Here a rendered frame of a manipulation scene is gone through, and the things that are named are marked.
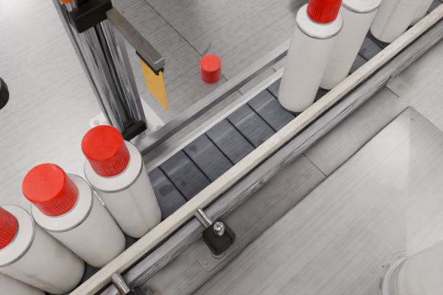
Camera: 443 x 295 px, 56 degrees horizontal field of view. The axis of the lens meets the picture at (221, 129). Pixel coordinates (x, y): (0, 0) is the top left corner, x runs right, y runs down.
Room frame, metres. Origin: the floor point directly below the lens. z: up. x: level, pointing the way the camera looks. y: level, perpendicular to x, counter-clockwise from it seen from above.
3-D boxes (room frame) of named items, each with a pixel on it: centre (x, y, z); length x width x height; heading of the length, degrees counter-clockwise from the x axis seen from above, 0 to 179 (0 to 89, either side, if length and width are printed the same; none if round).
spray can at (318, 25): (0.33, -0.10, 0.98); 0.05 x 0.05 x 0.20
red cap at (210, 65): (0.41, 0.02, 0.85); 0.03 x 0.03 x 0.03
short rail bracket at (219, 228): (0.12, 0.00, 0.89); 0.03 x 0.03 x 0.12; 42
